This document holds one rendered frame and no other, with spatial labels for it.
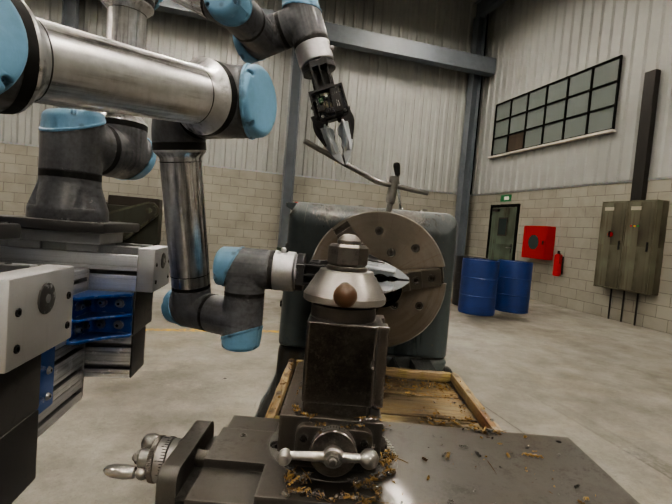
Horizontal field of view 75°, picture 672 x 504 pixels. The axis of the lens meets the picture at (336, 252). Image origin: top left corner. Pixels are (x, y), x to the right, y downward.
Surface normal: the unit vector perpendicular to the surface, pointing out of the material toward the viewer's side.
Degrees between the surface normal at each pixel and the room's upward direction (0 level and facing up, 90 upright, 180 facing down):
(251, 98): 89
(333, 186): 90
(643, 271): 90
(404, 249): 90
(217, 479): 0
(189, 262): 98
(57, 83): 124
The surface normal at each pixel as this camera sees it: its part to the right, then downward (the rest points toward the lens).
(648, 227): -0.96, -0.07
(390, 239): -0.02, 0.05
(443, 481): 0.08, -1.00
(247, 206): 0.27, 0.07
